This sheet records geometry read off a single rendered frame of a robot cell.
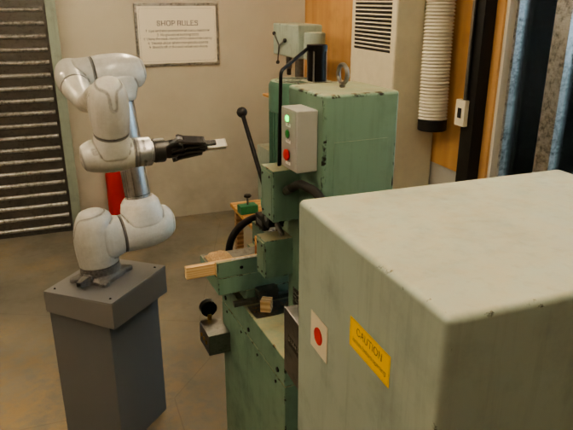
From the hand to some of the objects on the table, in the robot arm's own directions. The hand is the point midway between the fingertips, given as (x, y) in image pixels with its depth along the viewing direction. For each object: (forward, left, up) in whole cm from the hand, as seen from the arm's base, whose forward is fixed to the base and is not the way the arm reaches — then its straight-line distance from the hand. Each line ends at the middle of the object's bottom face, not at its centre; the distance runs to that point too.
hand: (215, 144), depth 191 cm
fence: (+25, +6, -42) cm, 49 cm away
